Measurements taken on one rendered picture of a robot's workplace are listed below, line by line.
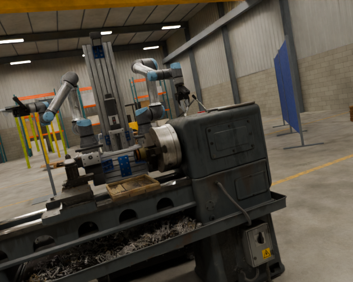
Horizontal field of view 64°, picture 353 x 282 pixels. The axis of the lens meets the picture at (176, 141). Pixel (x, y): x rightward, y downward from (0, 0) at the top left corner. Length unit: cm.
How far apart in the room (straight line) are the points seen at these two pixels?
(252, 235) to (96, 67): 188
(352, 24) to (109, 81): 1114
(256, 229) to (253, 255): 17
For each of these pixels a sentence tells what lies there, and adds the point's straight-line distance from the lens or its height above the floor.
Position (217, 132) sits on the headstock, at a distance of 185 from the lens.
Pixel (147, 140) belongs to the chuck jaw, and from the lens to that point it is 193.
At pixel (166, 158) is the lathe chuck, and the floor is 103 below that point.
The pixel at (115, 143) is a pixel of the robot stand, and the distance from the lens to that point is 256.
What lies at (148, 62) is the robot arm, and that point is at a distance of 253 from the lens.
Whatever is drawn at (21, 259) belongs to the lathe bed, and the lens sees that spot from 184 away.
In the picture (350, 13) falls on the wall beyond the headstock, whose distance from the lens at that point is 1296.
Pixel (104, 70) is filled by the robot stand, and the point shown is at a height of 178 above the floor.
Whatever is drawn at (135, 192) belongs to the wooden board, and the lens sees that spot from 174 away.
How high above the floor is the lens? 133
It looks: 6 degrees down
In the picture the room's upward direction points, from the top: 11 degrees counter-clockwise
